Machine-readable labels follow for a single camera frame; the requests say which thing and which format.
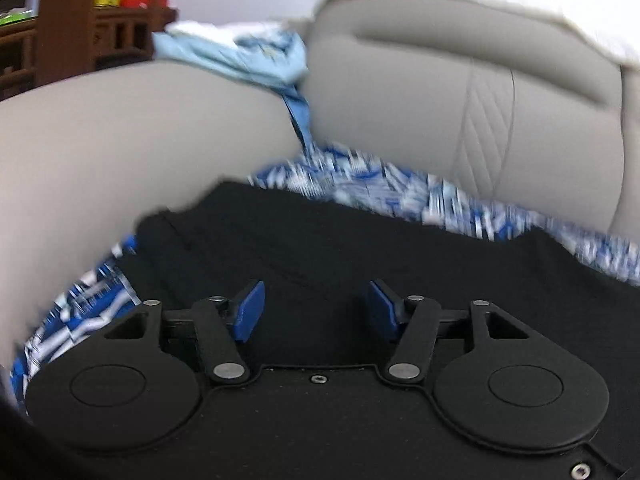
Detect beige leather sofa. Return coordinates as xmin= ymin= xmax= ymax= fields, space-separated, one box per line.
xmin=0 ymin=0 xmax=640 ymax=378

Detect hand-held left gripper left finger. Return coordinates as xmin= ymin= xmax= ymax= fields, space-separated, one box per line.
xmin=102 ymin=279 xmax=266 ymax=387

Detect dark wooden cabinet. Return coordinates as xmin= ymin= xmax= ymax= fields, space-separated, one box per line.
xmin=0 ymin=0 xmax=179 ymax=102

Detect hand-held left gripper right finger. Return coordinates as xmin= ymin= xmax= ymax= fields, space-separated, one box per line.
xmin=366 ymin=279 xmax=532 ymax=386

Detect blue white printed blanket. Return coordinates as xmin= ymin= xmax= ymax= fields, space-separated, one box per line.
xmin=10 ymin=30 xmax=640 ymax=413

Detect green packet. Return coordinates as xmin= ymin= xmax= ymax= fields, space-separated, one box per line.
xmin=0 ymin=9 xmax=37 ymax=27

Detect light blue cloth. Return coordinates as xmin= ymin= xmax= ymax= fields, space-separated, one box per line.
xmin=152 ymin=21 xmax=246 ymax=78

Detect black pants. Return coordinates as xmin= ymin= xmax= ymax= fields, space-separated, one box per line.
xmin=120 ymin=179 xmax=640 ymax=413

